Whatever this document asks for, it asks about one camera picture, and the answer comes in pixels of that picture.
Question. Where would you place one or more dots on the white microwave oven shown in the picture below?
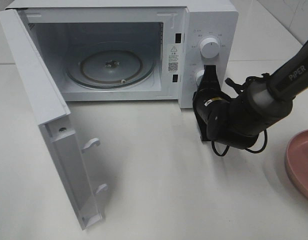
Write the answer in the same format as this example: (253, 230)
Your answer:
(173, 27)

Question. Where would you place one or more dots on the glass microwave turntable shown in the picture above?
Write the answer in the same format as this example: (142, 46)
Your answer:
(110, 65)

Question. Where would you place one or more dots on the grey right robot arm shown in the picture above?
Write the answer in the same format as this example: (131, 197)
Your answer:
(261, 102)

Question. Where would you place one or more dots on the pink round plate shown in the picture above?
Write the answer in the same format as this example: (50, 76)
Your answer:
(296, 162)

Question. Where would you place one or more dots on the white microwave door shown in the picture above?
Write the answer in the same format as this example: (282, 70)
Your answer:
(53, 118)

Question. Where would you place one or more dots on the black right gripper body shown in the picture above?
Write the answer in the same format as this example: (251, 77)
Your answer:
(210, 109)

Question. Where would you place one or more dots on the upper white power knob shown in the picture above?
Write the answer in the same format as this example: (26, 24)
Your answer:
(209, 47)

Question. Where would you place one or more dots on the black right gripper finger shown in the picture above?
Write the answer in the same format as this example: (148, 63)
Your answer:
(210, 78)

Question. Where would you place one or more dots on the lower white timer knob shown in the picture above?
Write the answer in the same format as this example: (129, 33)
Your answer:
(198, 76)

